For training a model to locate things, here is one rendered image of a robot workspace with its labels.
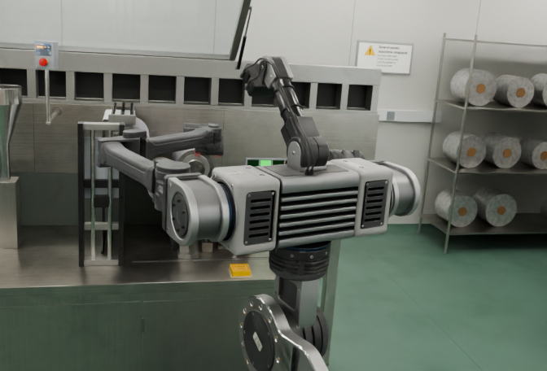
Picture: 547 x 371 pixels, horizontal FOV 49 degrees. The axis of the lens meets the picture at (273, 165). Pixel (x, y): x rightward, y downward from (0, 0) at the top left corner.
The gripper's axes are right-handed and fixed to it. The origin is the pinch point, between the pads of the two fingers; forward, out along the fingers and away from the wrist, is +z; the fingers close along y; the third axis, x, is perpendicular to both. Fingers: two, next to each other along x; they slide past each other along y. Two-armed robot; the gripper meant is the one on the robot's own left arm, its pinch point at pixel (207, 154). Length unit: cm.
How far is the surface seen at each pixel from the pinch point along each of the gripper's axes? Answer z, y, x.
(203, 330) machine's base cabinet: 31, 0, -59
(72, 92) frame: 23, -54, 40
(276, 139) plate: 37, 36, 28
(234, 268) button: 17.0, 10.5, -38.9
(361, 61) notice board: 203, 155, 198
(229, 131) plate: 34.5, 13.8, 29.9
